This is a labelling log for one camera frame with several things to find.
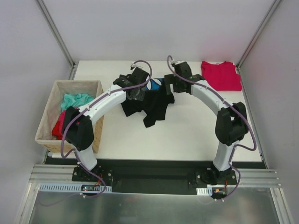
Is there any right aluminium frame post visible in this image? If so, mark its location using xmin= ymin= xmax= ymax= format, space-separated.
xmin=236 ymin=0 xmax=283 ymax=70

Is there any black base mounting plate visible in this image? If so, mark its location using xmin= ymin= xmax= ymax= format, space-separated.
xmin=71 ymin=157 xmax=237 ymax=194

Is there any teal t-shirt in basket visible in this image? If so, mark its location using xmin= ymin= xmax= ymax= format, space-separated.
xmin=61 ymin=93 xmax=94 ymax=112

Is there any aluminium frame post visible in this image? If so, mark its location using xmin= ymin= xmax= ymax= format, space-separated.
xmin=236 ymin=0 xmax=283 ymax=70
xmin=35 ymin=0 xmax=75 ymax=68

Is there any black flower print t-shirt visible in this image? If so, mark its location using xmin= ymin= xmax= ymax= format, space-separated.
xmin=121 ymin=78 xmax=175 ymax=128

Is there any left white cable duct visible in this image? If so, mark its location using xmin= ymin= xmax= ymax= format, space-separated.
xmin=39 ymin=183 xmax=112 ymax=194

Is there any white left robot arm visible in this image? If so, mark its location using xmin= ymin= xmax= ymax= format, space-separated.
xmin=62 ymin=67 xmax=152 ymax=182

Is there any folded red t-shirt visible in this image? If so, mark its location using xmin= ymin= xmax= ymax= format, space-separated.
xmin=201 ymin=61 xmax=242 ymax=91

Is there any right white cable duct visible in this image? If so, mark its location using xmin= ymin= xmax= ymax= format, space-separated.
xmin=196 ymin=187 xmax=227 ymax=196

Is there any white cable duct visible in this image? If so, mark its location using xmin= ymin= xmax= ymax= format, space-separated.
xmin=39 ymin=183 xmax=112 ymax=194
xmin=196 ymin=187 xmax=227 ymax=196

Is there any red t-shirt in basket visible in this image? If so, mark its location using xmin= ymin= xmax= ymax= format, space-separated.
xmin=52 ymin=110 xmax=66 ymax=140

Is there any aluminium front rail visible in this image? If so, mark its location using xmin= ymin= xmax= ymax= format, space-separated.
xmin=29 ymin=164 xmax=282 ymax=188

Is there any wicker laundry basket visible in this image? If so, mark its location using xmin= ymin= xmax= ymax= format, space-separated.
xmin=35 ymin=79 xmax=105 ymax=154

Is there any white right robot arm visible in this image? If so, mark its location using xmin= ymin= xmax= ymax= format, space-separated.
xmin=165 ymin=56 xmax=252 ymax=184

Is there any left aluminium frame post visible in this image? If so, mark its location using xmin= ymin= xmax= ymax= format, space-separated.
xmin=35 ymin=0 xmax=75 ymax=68

